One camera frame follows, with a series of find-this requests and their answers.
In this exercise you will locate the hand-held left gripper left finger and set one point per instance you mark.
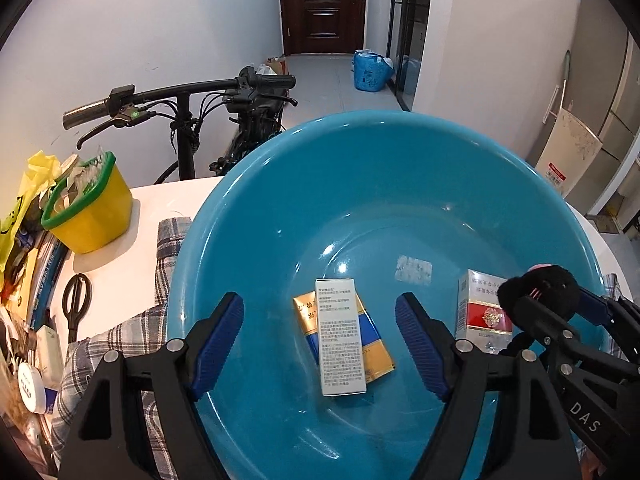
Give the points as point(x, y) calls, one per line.
point(220, 345)

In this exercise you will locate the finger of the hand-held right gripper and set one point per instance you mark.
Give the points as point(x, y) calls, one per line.
point(597, 305)
point(540, 317)

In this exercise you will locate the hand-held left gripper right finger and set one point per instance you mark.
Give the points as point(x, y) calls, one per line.
point(420, 345)

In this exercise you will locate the black plush toy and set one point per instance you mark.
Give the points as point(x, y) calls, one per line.
point(550, 285)

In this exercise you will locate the gold and blue cigarette pack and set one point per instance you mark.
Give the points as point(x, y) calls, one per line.
point(377, 355)

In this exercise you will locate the red and white cigarette pack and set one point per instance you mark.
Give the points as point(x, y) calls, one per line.
point(475, 310)

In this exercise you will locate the tall white box with text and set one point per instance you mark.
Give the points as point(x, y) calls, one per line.
point(340, 340)

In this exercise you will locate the blue plastic basin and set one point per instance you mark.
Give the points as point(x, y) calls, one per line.
point(350, 210)

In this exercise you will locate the plaid cloth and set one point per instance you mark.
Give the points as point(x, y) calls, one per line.
point(105, 345)

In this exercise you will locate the black scissors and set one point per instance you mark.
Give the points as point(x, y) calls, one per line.
point(73, 325)

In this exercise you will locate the cardboard sheet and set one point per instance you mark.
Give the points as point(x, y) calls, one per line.
point(570, 150)

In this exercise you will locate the yellow container with green rim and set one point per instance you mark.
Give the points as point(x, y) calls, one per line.
point(95, 220)

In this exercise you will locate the blue book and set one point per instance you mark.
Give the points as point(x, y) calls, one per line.
point(47, 285)

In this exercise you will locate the white round jar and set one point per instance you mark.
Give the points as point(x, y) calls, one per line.
point(30, 390)

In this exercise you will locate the beige refrigerator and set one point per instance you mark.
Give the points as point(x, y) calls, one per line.
point(605, 85)

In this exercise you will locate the yellow plastic bag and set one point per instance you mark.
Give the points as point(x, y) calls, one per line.
point(40, 165)

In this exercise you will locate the black bicycle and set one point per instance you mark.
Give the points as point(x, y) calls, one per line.
point(190, 90)

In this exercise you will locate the blue woven bag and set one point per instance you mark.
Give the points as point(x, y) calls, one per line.
point(370, 75)

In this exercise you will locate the white plastic bag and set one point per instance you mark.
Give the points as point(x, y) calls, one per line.
point(264, 71)

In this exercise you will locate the brown cardboard box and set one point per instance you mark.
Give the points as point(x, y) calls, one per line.
point(277, 66)

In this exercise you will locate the black framed glass door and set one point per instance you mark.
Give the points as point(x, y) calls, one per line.
point(400, 35)

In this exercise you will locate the dark wooden door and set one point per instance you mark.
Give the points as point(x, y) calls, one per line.
point(322, 5)

